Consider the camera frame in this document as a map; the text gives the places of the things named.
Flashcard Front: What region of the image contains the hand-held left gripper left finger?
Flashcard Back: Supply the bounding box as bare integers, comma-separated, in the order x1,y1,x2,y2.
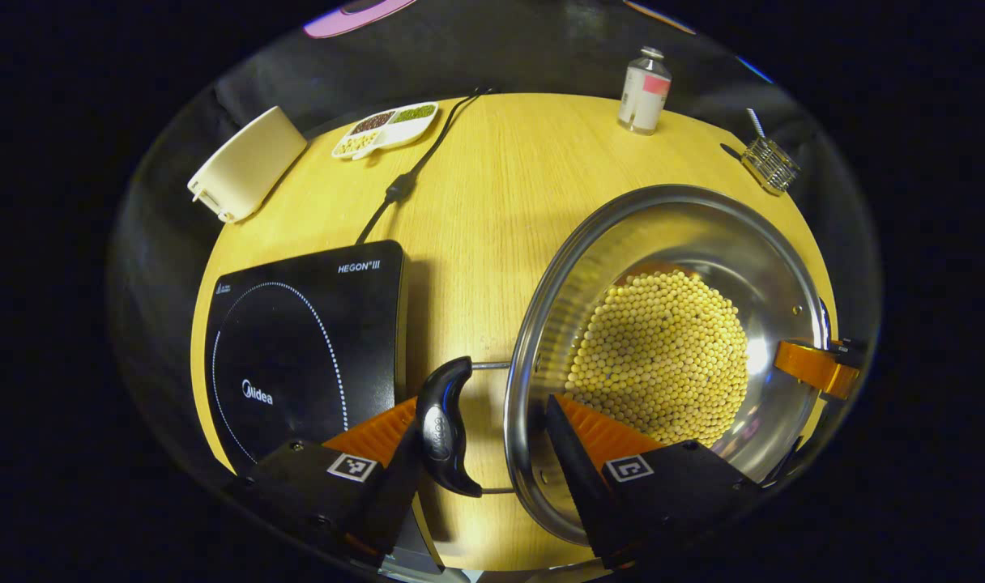
233,395,429,568

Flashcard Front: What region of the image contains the cream plastic box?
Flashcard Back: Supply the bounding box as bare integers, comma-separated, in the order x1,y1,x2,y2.
187,106,309,223

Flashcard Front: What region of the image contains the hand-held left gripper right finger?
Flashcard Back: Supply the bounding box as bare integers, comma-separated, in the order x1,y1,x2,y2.
545,394,761,570

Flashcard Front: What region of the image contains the stainless steel pot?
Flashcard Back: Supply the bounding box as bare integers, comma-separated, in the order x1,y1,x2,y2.
416,185,834,547

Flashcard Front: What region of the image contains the black induction cooktop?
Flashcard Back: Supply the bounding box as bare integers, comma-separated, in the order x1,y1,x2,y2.
204,240,445,572

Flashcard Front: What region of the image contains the pile of yellow soybeans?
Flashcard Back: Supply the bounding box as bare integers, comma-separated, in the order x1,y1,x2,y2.
564,270,749,448

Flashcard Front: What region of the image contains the wire mesh holder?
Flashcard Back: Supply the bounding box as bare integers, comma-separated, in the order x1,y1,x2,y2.
740,136,801,196

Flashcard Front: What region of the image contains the clear bottle with pink label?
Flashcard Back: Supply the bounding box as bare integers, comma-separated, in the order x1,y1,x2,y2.
618,46,672,135

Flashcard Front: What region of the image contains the black power cable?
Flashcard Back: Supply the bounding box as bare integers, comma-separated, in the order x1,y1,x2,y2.
355,87,493,245

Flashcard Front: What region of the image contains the white divided bean dish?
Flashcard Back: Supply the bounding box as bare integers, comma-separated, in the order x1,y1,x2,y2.
331,101,441,160

